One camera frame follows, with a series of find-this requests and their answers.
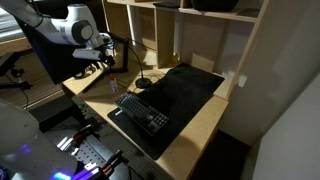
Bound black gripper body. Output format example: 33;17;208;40
99;44;117;68

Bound small clear plastic bottle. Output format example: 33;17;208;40
109;75;120;95

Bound black gooseneck stand, round base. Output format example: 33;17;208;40
128;44;154;90

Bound grey and black keyboard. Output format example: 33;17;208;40
114;91;170;137

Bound large black desk mat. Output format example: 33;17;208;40
107;62;226;161

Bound black flat book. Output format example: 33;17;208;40
153;0;182;9

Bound black perforated breadboard plate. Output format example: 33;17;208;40
43;131;134;180

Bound black tripod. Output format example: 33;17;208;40
0;51;34;91

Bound light wooden shelf unit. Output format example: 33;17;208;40
101;0;271;101

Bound black bag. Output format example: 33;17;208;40
190;0;240;12

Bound black monitor stand frame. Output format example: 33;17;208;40
81;31;130;94

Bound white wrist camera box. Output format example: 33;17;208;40
72;48;105;62

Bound red-handled metal clamp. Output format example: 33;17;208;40
56;123;96;151
71;149;125;180

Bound white wall plate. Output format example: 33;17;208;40
237;74;248;88

